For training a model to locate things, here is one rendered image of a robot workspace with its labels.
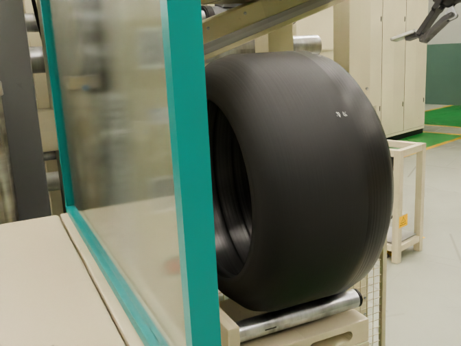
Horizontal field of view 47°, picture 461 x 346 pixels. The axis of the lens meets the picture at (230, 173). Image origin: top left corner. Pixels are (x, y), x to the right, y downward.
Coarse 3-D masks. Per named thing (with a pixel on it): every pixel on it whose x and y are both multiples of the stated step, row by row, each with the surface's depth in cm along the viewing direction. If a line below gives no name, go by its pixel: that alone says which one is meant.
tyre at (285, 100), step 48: (240, 96) 103; (288, 96) 101; (336, 96) 105; (240, 144) 103; (288, 144) 97; (336, 144) 100; (384, 144) 105; (240, 192) 154; (288, 192) 96; (336, 192) 99; (384, 192) 104; (240, 240) 148; (288, 240) 98; (336, 240) 102; (384, 240) 109; (240, 288) 114; (288, 288) 105; (336, 288) 114
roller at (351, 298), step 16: (304, 304) 121; (320, 304) 121; (336, 304) 122; (352, 304) 124; (256, 320) 115; (272, 320) 116; (288, 320) 117; (304, 320) 119; (240, 336) 112; (256, 336) 114
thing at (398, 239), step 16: (400, 144) 378; (416, 144) 365; (400, 160) 347; (416, 160) 371; (400, 176) 350; (416, 176) 373; (400, 192) 353; (416, 192) 375; (400, 208) 355; (416, 208) 378; (400, 224) 358; (416, 224) 380; (400, 240) 361; (416, 240) 378; (400, 256) 364
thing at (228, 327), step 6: (222, 312) 113; (222, 318) 111; (228, 318) 111; (222, 324) 109; (228, 324) 108; (234, 324) 108; (222, 330) 109; (228, 330) 106; (234, 330) 107; (222, 336) 109; (228, 336) 107; (234, 336) 107; (222, 342) 110; (228, 342) 107; (234, 342) 107
